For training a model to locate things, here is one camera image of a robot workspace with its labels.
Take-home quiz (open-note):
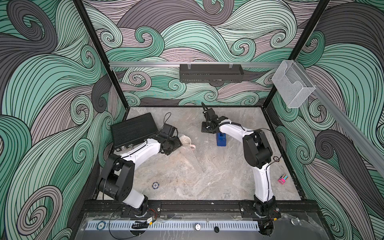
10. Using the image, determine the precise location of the pink ceramic mug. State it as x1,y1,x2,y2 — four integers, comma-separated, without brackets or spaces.
179,135,196,150

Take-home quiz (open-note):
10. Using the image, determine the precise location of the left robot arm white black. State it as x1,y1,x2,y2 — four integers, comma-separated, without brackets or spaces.
97,136,182,211

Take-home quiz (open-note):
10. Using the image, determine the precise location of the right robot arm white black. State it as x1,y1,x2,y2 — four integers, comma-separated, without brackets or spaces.
202,120,276,216

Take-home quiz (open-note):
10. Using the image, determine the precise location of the blue box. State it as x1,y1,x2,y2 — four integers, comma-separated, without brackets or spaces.
216,132,227,147

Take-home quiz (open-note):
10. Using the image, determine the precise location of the black ribbed case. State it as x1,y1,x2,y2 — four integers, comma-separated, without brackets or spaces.
111,113,158,152

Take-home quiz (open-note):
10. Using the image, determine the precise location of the pink small box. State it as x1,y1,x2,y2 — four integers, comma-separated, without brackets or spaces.
278,175,289,185

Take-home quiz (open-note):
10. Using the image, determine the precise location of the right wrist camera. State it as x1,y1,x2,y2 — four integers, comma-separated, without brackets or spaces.
203,108,218,122

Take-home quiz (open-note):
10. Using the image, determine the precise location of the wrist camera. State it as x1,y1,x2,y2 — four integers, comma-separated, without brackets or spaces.
203,108,218,122
159,124,177,139

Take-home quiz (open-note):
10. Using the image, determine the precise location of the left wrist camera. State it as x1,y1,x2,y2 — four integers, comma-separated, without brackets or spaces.
159,124,177,139

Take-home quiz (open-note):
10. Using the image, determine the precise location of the black wall tray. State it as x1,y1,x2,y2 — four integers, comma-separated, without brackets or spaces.
179,64,245,83

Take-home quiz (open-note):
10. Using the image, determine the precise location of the white slotted cable duct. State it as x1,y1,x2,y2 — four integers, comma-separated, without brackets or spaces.
84,220,260,232

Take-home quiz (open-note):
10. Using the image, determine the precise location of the clear acrylic wall holder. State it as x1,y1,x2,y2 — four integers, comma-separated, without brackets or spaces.
272,60,316,109

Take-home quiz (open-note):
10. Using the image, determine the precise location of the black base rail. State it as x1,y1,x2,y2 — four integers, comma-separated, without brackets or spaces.
81,200,320,219

